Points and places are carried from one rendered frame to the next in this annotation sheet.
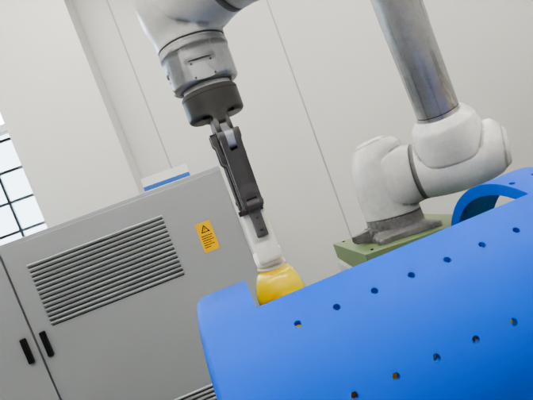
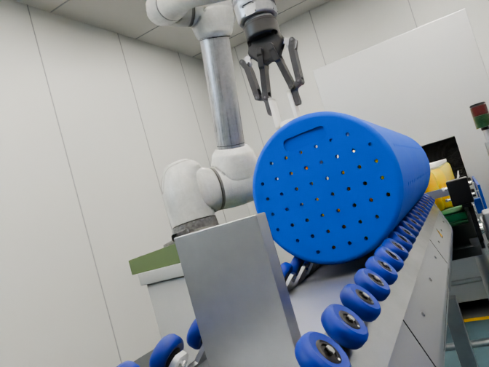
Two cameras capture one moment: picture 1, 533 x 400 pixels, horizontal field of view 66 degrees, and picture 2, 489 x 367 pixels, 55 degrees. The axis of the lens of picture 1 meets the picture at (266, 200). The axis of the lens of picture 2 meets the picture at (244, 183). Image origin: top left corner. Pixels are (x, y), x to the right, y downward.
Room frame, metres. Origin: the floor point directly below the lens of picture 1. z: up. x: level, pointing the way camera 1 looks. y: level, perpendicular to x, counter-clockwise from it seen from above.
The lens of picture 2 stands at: (0.14, 0.92, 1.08)
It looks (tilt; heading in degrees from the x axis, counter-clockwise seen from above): 4 degrees up; 302
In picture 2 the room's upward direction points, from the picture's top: 16 degrees counter-clockwise
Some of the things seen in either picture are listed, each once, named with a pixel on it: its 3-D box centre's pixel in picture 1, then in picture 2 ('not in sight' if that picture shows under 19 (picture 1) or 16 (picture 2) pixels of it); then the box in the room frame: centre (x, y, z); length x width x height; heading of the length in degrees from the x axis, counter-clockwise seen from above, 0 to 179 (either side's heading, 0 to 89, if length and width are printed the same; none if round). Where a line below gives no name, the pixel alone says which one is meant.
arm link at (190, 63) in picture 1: (200, 69); (255, 9); (0.55, 0.02, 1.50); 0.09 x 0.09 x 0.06
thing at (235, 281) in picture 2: not in sight; (241, 296); (0.43, 0.52, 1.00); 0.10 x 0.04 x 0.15; 8
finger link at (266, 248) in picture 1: (262, 236); (295, 106); (0.53, 0.02, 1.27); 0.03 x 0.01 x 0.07; 98
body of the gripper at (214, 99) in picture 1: (220, 123); (265, 41); (0.55, 0.02, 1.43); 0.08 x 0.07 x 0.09; 8
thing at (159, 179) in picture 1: (166, 178); not in sight; (2.18, 0.46, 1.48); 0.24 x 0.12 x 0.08; 103
